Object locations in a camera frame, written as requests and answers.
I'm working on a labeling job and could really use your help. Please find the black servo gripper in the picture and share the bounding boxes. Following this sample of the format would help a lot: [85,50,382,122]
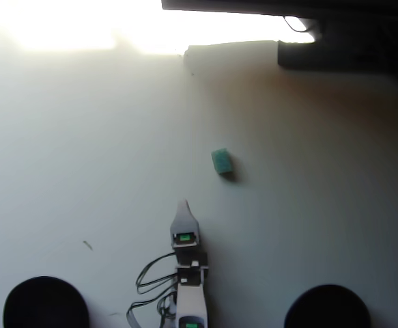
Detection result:
[170,200,209,269]

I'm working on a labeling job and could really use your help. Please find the blue cube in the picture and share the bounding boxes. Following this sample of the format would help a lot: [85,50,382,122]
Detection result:
[211,147,236,180]

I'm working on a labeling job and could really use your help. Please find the black round bowl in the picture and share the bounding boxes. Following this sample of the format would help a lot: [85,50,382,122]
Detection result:
[3,275,91,328]
[283,284,372,328]

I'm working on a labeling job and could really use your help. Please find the dark overhead shelf edge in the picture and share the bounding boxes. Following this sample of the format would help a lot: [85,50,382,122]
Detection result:
[160,0,398,21]

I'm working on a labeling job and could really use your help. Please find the dark box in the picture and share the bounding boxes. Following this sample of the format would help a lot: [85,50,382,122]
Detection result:
[277,16,398,93]

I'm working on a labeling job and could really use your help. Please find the black robot arm cables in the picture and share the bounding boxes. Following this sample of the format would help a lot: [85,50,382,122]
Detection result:
[126,251,180,328]

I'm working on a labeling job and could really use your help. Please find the thin black cable loop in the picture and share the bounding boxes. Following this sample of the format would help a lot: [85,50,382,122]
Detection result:
[283,15,309,33]

